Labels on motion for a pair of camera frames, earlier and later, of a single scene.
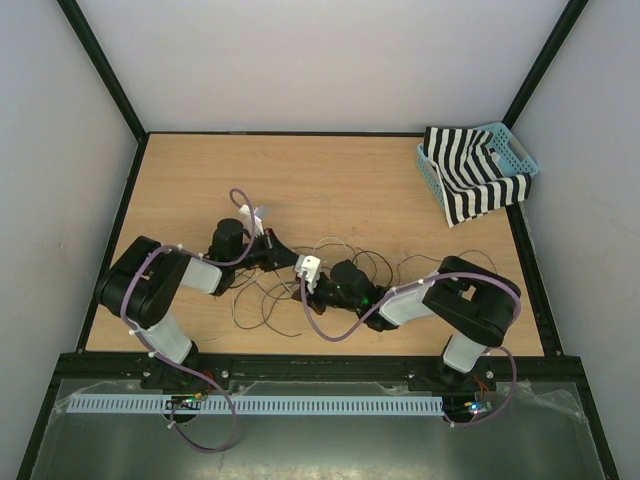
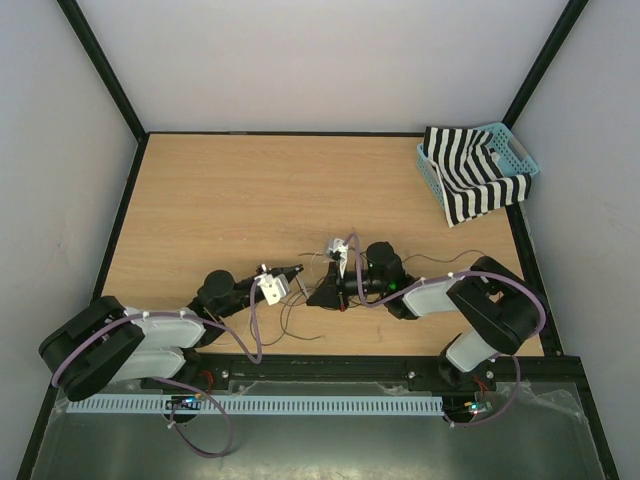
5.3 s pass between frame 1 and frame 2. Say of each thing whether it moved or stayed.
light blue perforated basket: stayed
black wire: moved
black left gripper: moved
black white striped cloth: stayed
